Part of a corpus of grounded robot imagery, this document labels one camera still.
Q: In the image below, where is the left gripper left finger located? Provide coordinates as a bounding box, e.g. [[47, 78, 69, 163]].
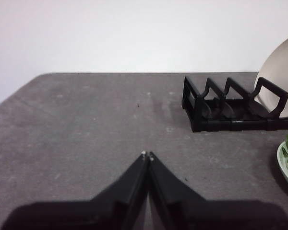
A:
[[0, 151, 149, 230]]

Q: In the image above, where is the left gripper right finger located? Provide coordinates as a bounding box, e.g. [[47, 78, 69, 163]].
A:
[[147, 150, 288, 230]]

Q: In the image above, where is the green plate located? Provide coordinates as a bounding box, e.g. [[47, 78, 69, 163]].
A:
[[276, 141, 288, 195]]

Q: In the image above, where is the black plate rack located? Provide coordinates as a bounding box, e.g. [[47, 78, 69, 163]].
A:
[[181, 76, 288, 133]]

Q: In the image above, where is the beige plate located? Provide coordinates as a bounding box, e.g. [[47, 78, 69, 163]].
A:
[[253, 33, 288, 118]]

